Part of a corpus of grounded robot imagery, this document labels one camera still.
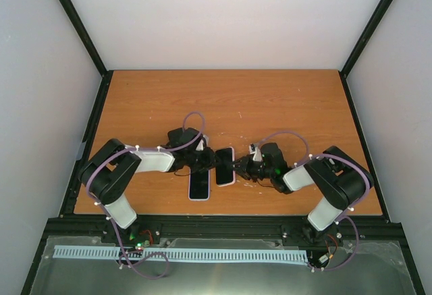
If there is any black aluminium frame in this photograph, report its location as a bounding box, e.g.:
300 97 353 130
21 0 425 294

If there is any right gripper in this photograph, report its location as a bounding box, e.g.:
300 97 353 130
227 154 273 183

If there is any pink phone case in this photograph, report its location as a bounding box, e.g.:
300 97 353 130
214 146 236 187

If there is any purple phone case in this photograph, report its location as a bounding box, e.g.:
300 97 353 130
187 168 212 202

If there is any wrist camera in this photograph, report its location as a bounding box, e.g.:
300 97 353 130
249 143 263 162
195 134 209 151

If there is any metal base plate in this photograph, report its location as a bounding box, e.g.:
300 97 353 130
31 238 416 294

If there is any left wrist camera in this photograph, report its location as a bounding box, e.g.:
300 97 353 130
195 134 209 151

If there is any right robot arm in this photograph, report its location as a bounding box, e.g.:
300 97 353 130
230 142 374 232

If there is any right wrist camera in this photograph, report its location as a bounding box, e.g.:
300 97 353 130
249 143 263 162

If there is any green-edged phone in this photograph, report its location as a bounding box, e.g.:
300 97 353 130
215 146 234 185

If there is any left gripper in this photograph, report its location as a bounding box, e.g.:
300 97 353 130
186 147 223 173

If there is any black phone case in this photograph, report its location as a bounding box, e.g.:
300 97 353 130
167 128 185 146

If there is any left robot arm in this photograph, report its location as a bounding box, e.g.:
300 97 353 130
78 128 217 243

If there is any light blue cable duct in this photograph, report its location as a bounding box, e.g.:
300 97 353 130
52 245 308 265

